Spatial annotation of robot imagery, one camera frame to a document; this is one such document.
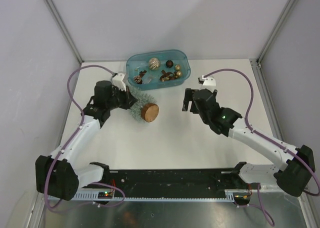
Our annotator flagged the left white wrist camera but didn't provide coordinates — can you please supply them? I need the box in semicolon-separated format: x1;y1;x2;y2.
111;72;127;92

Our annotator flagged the pine cone ornament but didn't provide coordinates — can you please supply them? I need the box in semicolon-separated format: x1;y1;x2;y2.
133;75;143;84

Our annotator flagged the silver gold bauble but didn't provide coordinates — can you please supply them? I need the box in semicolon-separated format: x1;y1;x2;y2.
148;57;161;71

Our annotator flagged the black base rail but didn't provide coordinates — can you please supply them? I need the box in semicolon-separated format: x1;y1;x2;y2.
82;168;261;201

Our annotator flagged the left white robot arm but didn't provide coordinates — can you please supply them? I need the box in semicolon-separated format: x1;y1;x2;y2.
35;79;137;201

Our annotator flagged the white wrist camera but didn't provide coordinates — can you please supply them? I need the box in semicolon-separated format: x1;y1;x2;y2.
198;75;217;93
111;72;127;92

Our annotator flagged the dark brown bauble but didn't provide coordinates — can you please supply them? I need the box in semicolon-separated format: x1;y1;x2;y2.
165;60;174;68

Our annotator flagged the small frosted christmas tree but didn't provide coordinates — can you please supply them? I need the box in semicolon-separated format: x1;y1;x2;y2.
129;85;160;123

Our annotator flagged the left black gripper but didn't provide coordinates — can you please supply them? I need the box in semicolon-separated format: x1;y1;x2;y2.
106;84;138;111

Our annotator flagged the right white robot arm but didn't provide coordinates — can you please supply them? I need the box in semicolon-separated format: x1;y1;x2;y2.
182;88;315;197

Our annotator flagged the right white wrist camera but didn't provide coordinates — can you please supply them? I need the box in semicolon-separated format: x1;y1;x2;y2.
198;75;217;93

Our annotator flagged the grey slotted cable duct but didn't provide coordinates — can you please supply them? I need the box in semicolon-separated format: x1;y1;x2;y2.
47;189;251;203

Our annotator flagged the clear battery box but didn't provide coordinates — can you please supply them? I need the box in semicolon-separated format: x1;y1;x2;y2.
141;76;154;85

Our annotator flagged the gold bell cluster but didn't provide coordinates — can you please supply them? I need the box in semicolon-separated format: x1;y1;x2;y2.
174;64;183;79

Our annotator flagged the teal plastic container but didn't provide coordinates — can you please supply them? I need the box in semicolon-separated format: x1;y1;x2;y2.
126;49;191;91

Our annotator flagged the brown ribbon ornament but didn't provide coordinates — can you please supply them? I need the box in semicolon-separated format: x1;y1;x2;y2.
159;70;176;82

